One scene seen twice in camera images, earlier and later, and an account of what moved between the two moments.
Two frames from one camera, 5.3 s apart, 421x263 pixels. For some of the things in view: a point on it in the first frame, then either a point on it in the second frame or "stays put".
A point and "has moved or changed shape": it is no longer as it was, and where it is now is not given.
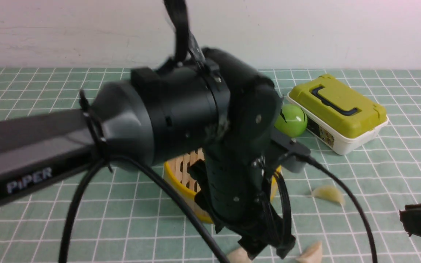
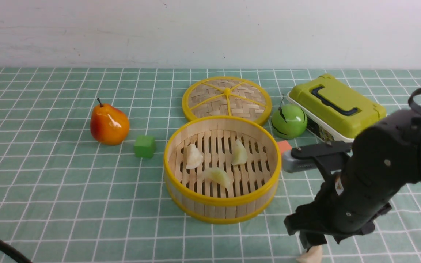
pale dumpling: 238,255 has moved or changed shape
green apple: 296,119 stays put
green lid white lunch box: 338,117 stays put
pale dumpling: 314,255 -> 307,244
